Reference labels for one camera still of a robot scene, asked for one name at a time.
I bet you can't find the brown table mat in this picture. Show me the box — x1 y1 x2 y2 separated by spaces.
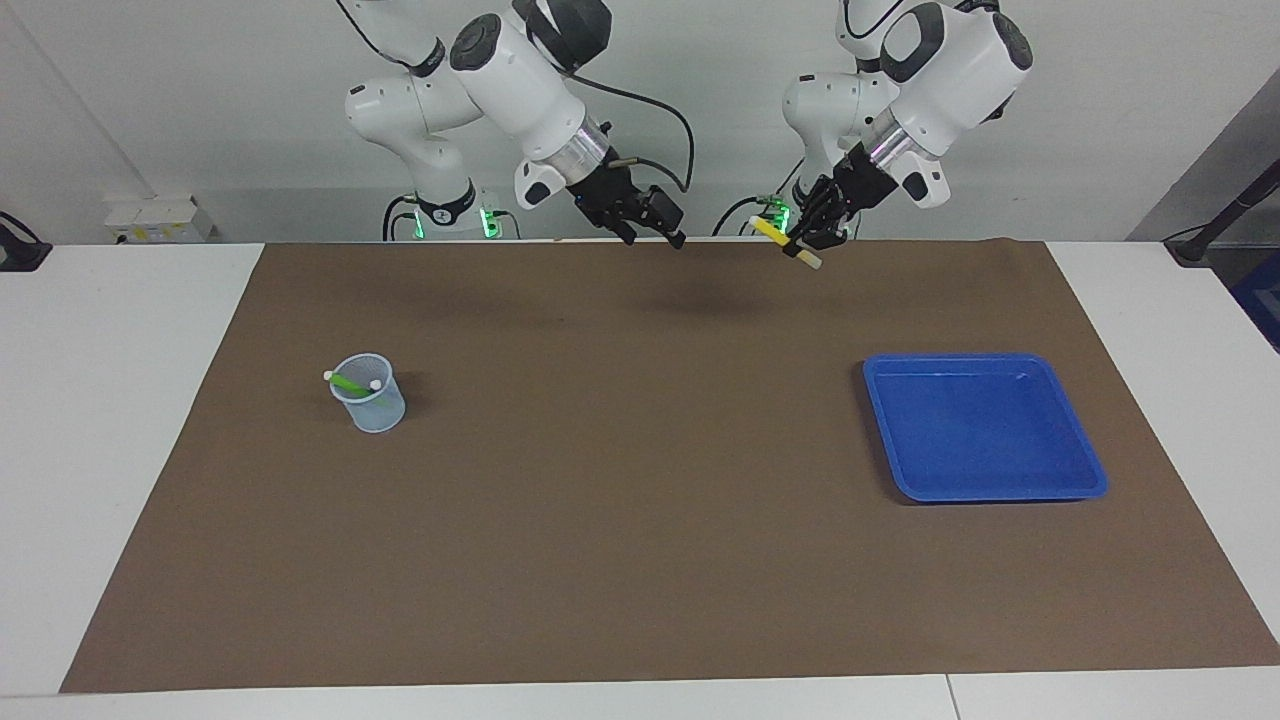
60 238 1280 694

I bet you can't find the translucent plastic cup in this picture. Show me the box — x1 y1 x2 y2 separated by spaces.
330 353 407 434

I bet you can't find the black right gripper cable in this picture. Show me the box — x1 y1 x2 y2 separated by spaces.
570 72 696 196

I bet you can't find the black clamp device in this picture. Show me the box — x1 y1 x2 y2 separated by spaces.
0 212 53 273

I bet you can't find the green pen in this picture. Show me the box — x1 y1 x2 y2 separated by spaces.
323 370 386 403

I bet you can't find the blue crate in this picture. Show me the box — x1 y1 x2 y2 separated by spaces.
1232 250 1280 353

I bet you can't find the black stand pole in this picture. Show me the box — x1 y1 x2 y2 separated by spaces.
1175 160 1280 266

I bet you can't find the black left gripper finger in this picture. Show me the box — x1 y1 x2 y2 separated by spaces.
790 210 851 251
800 175 846 216

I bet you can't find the blue plastic tray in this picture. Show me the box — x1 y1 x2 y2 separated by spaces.
862 352 1109 503

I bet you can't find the white power strip box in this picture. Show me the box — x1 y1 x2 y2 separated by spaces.
105 197 216 244

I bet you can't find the yellow pen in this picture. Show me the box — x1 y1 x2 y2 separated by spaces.
750 216 823 271

